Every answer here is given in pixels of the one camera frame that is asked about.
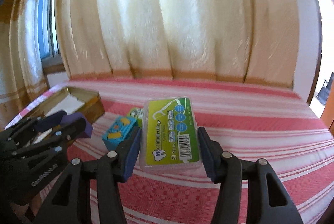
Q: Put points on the gold tin tray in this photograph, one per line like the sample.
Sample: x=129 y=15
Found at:
x=92 y=109

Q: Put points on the orange wooden door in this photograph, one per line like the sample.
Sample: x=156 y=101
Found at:
x=328 y=114

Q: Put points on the green toy block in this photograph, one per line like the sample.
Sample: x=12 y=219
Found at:
x=136 y=113

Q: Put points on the dark chair in doorway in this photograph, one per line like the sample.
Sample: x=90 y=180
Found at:
x=323 y=94

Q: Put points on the cream patterned curtain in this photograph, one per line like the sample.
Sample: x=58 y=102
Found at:
x=244 y=41

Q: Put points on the white paper tray liner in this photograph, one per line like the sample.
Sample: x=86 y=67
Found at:
x=70 y=104

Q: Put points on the window with frame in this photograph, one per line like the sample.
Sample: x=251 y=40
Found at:
x=47 y=38

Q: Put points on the clear dental floss box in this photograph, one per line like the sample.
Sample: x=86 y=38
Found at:
x=169 y=139

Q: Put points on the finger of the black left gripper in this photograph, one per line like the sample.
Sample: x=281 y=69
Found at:
x=57 y=140
x=29 y=127

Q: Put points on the blue toy block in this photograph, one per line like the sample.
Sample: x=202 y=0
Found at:
x=118 y=132

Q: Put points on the person's left hand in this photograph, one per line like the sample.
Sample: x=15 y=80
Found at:
x=27 y=213

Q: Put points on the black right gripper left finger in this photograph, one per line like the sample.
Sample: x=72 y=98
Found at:
x=69 y=200

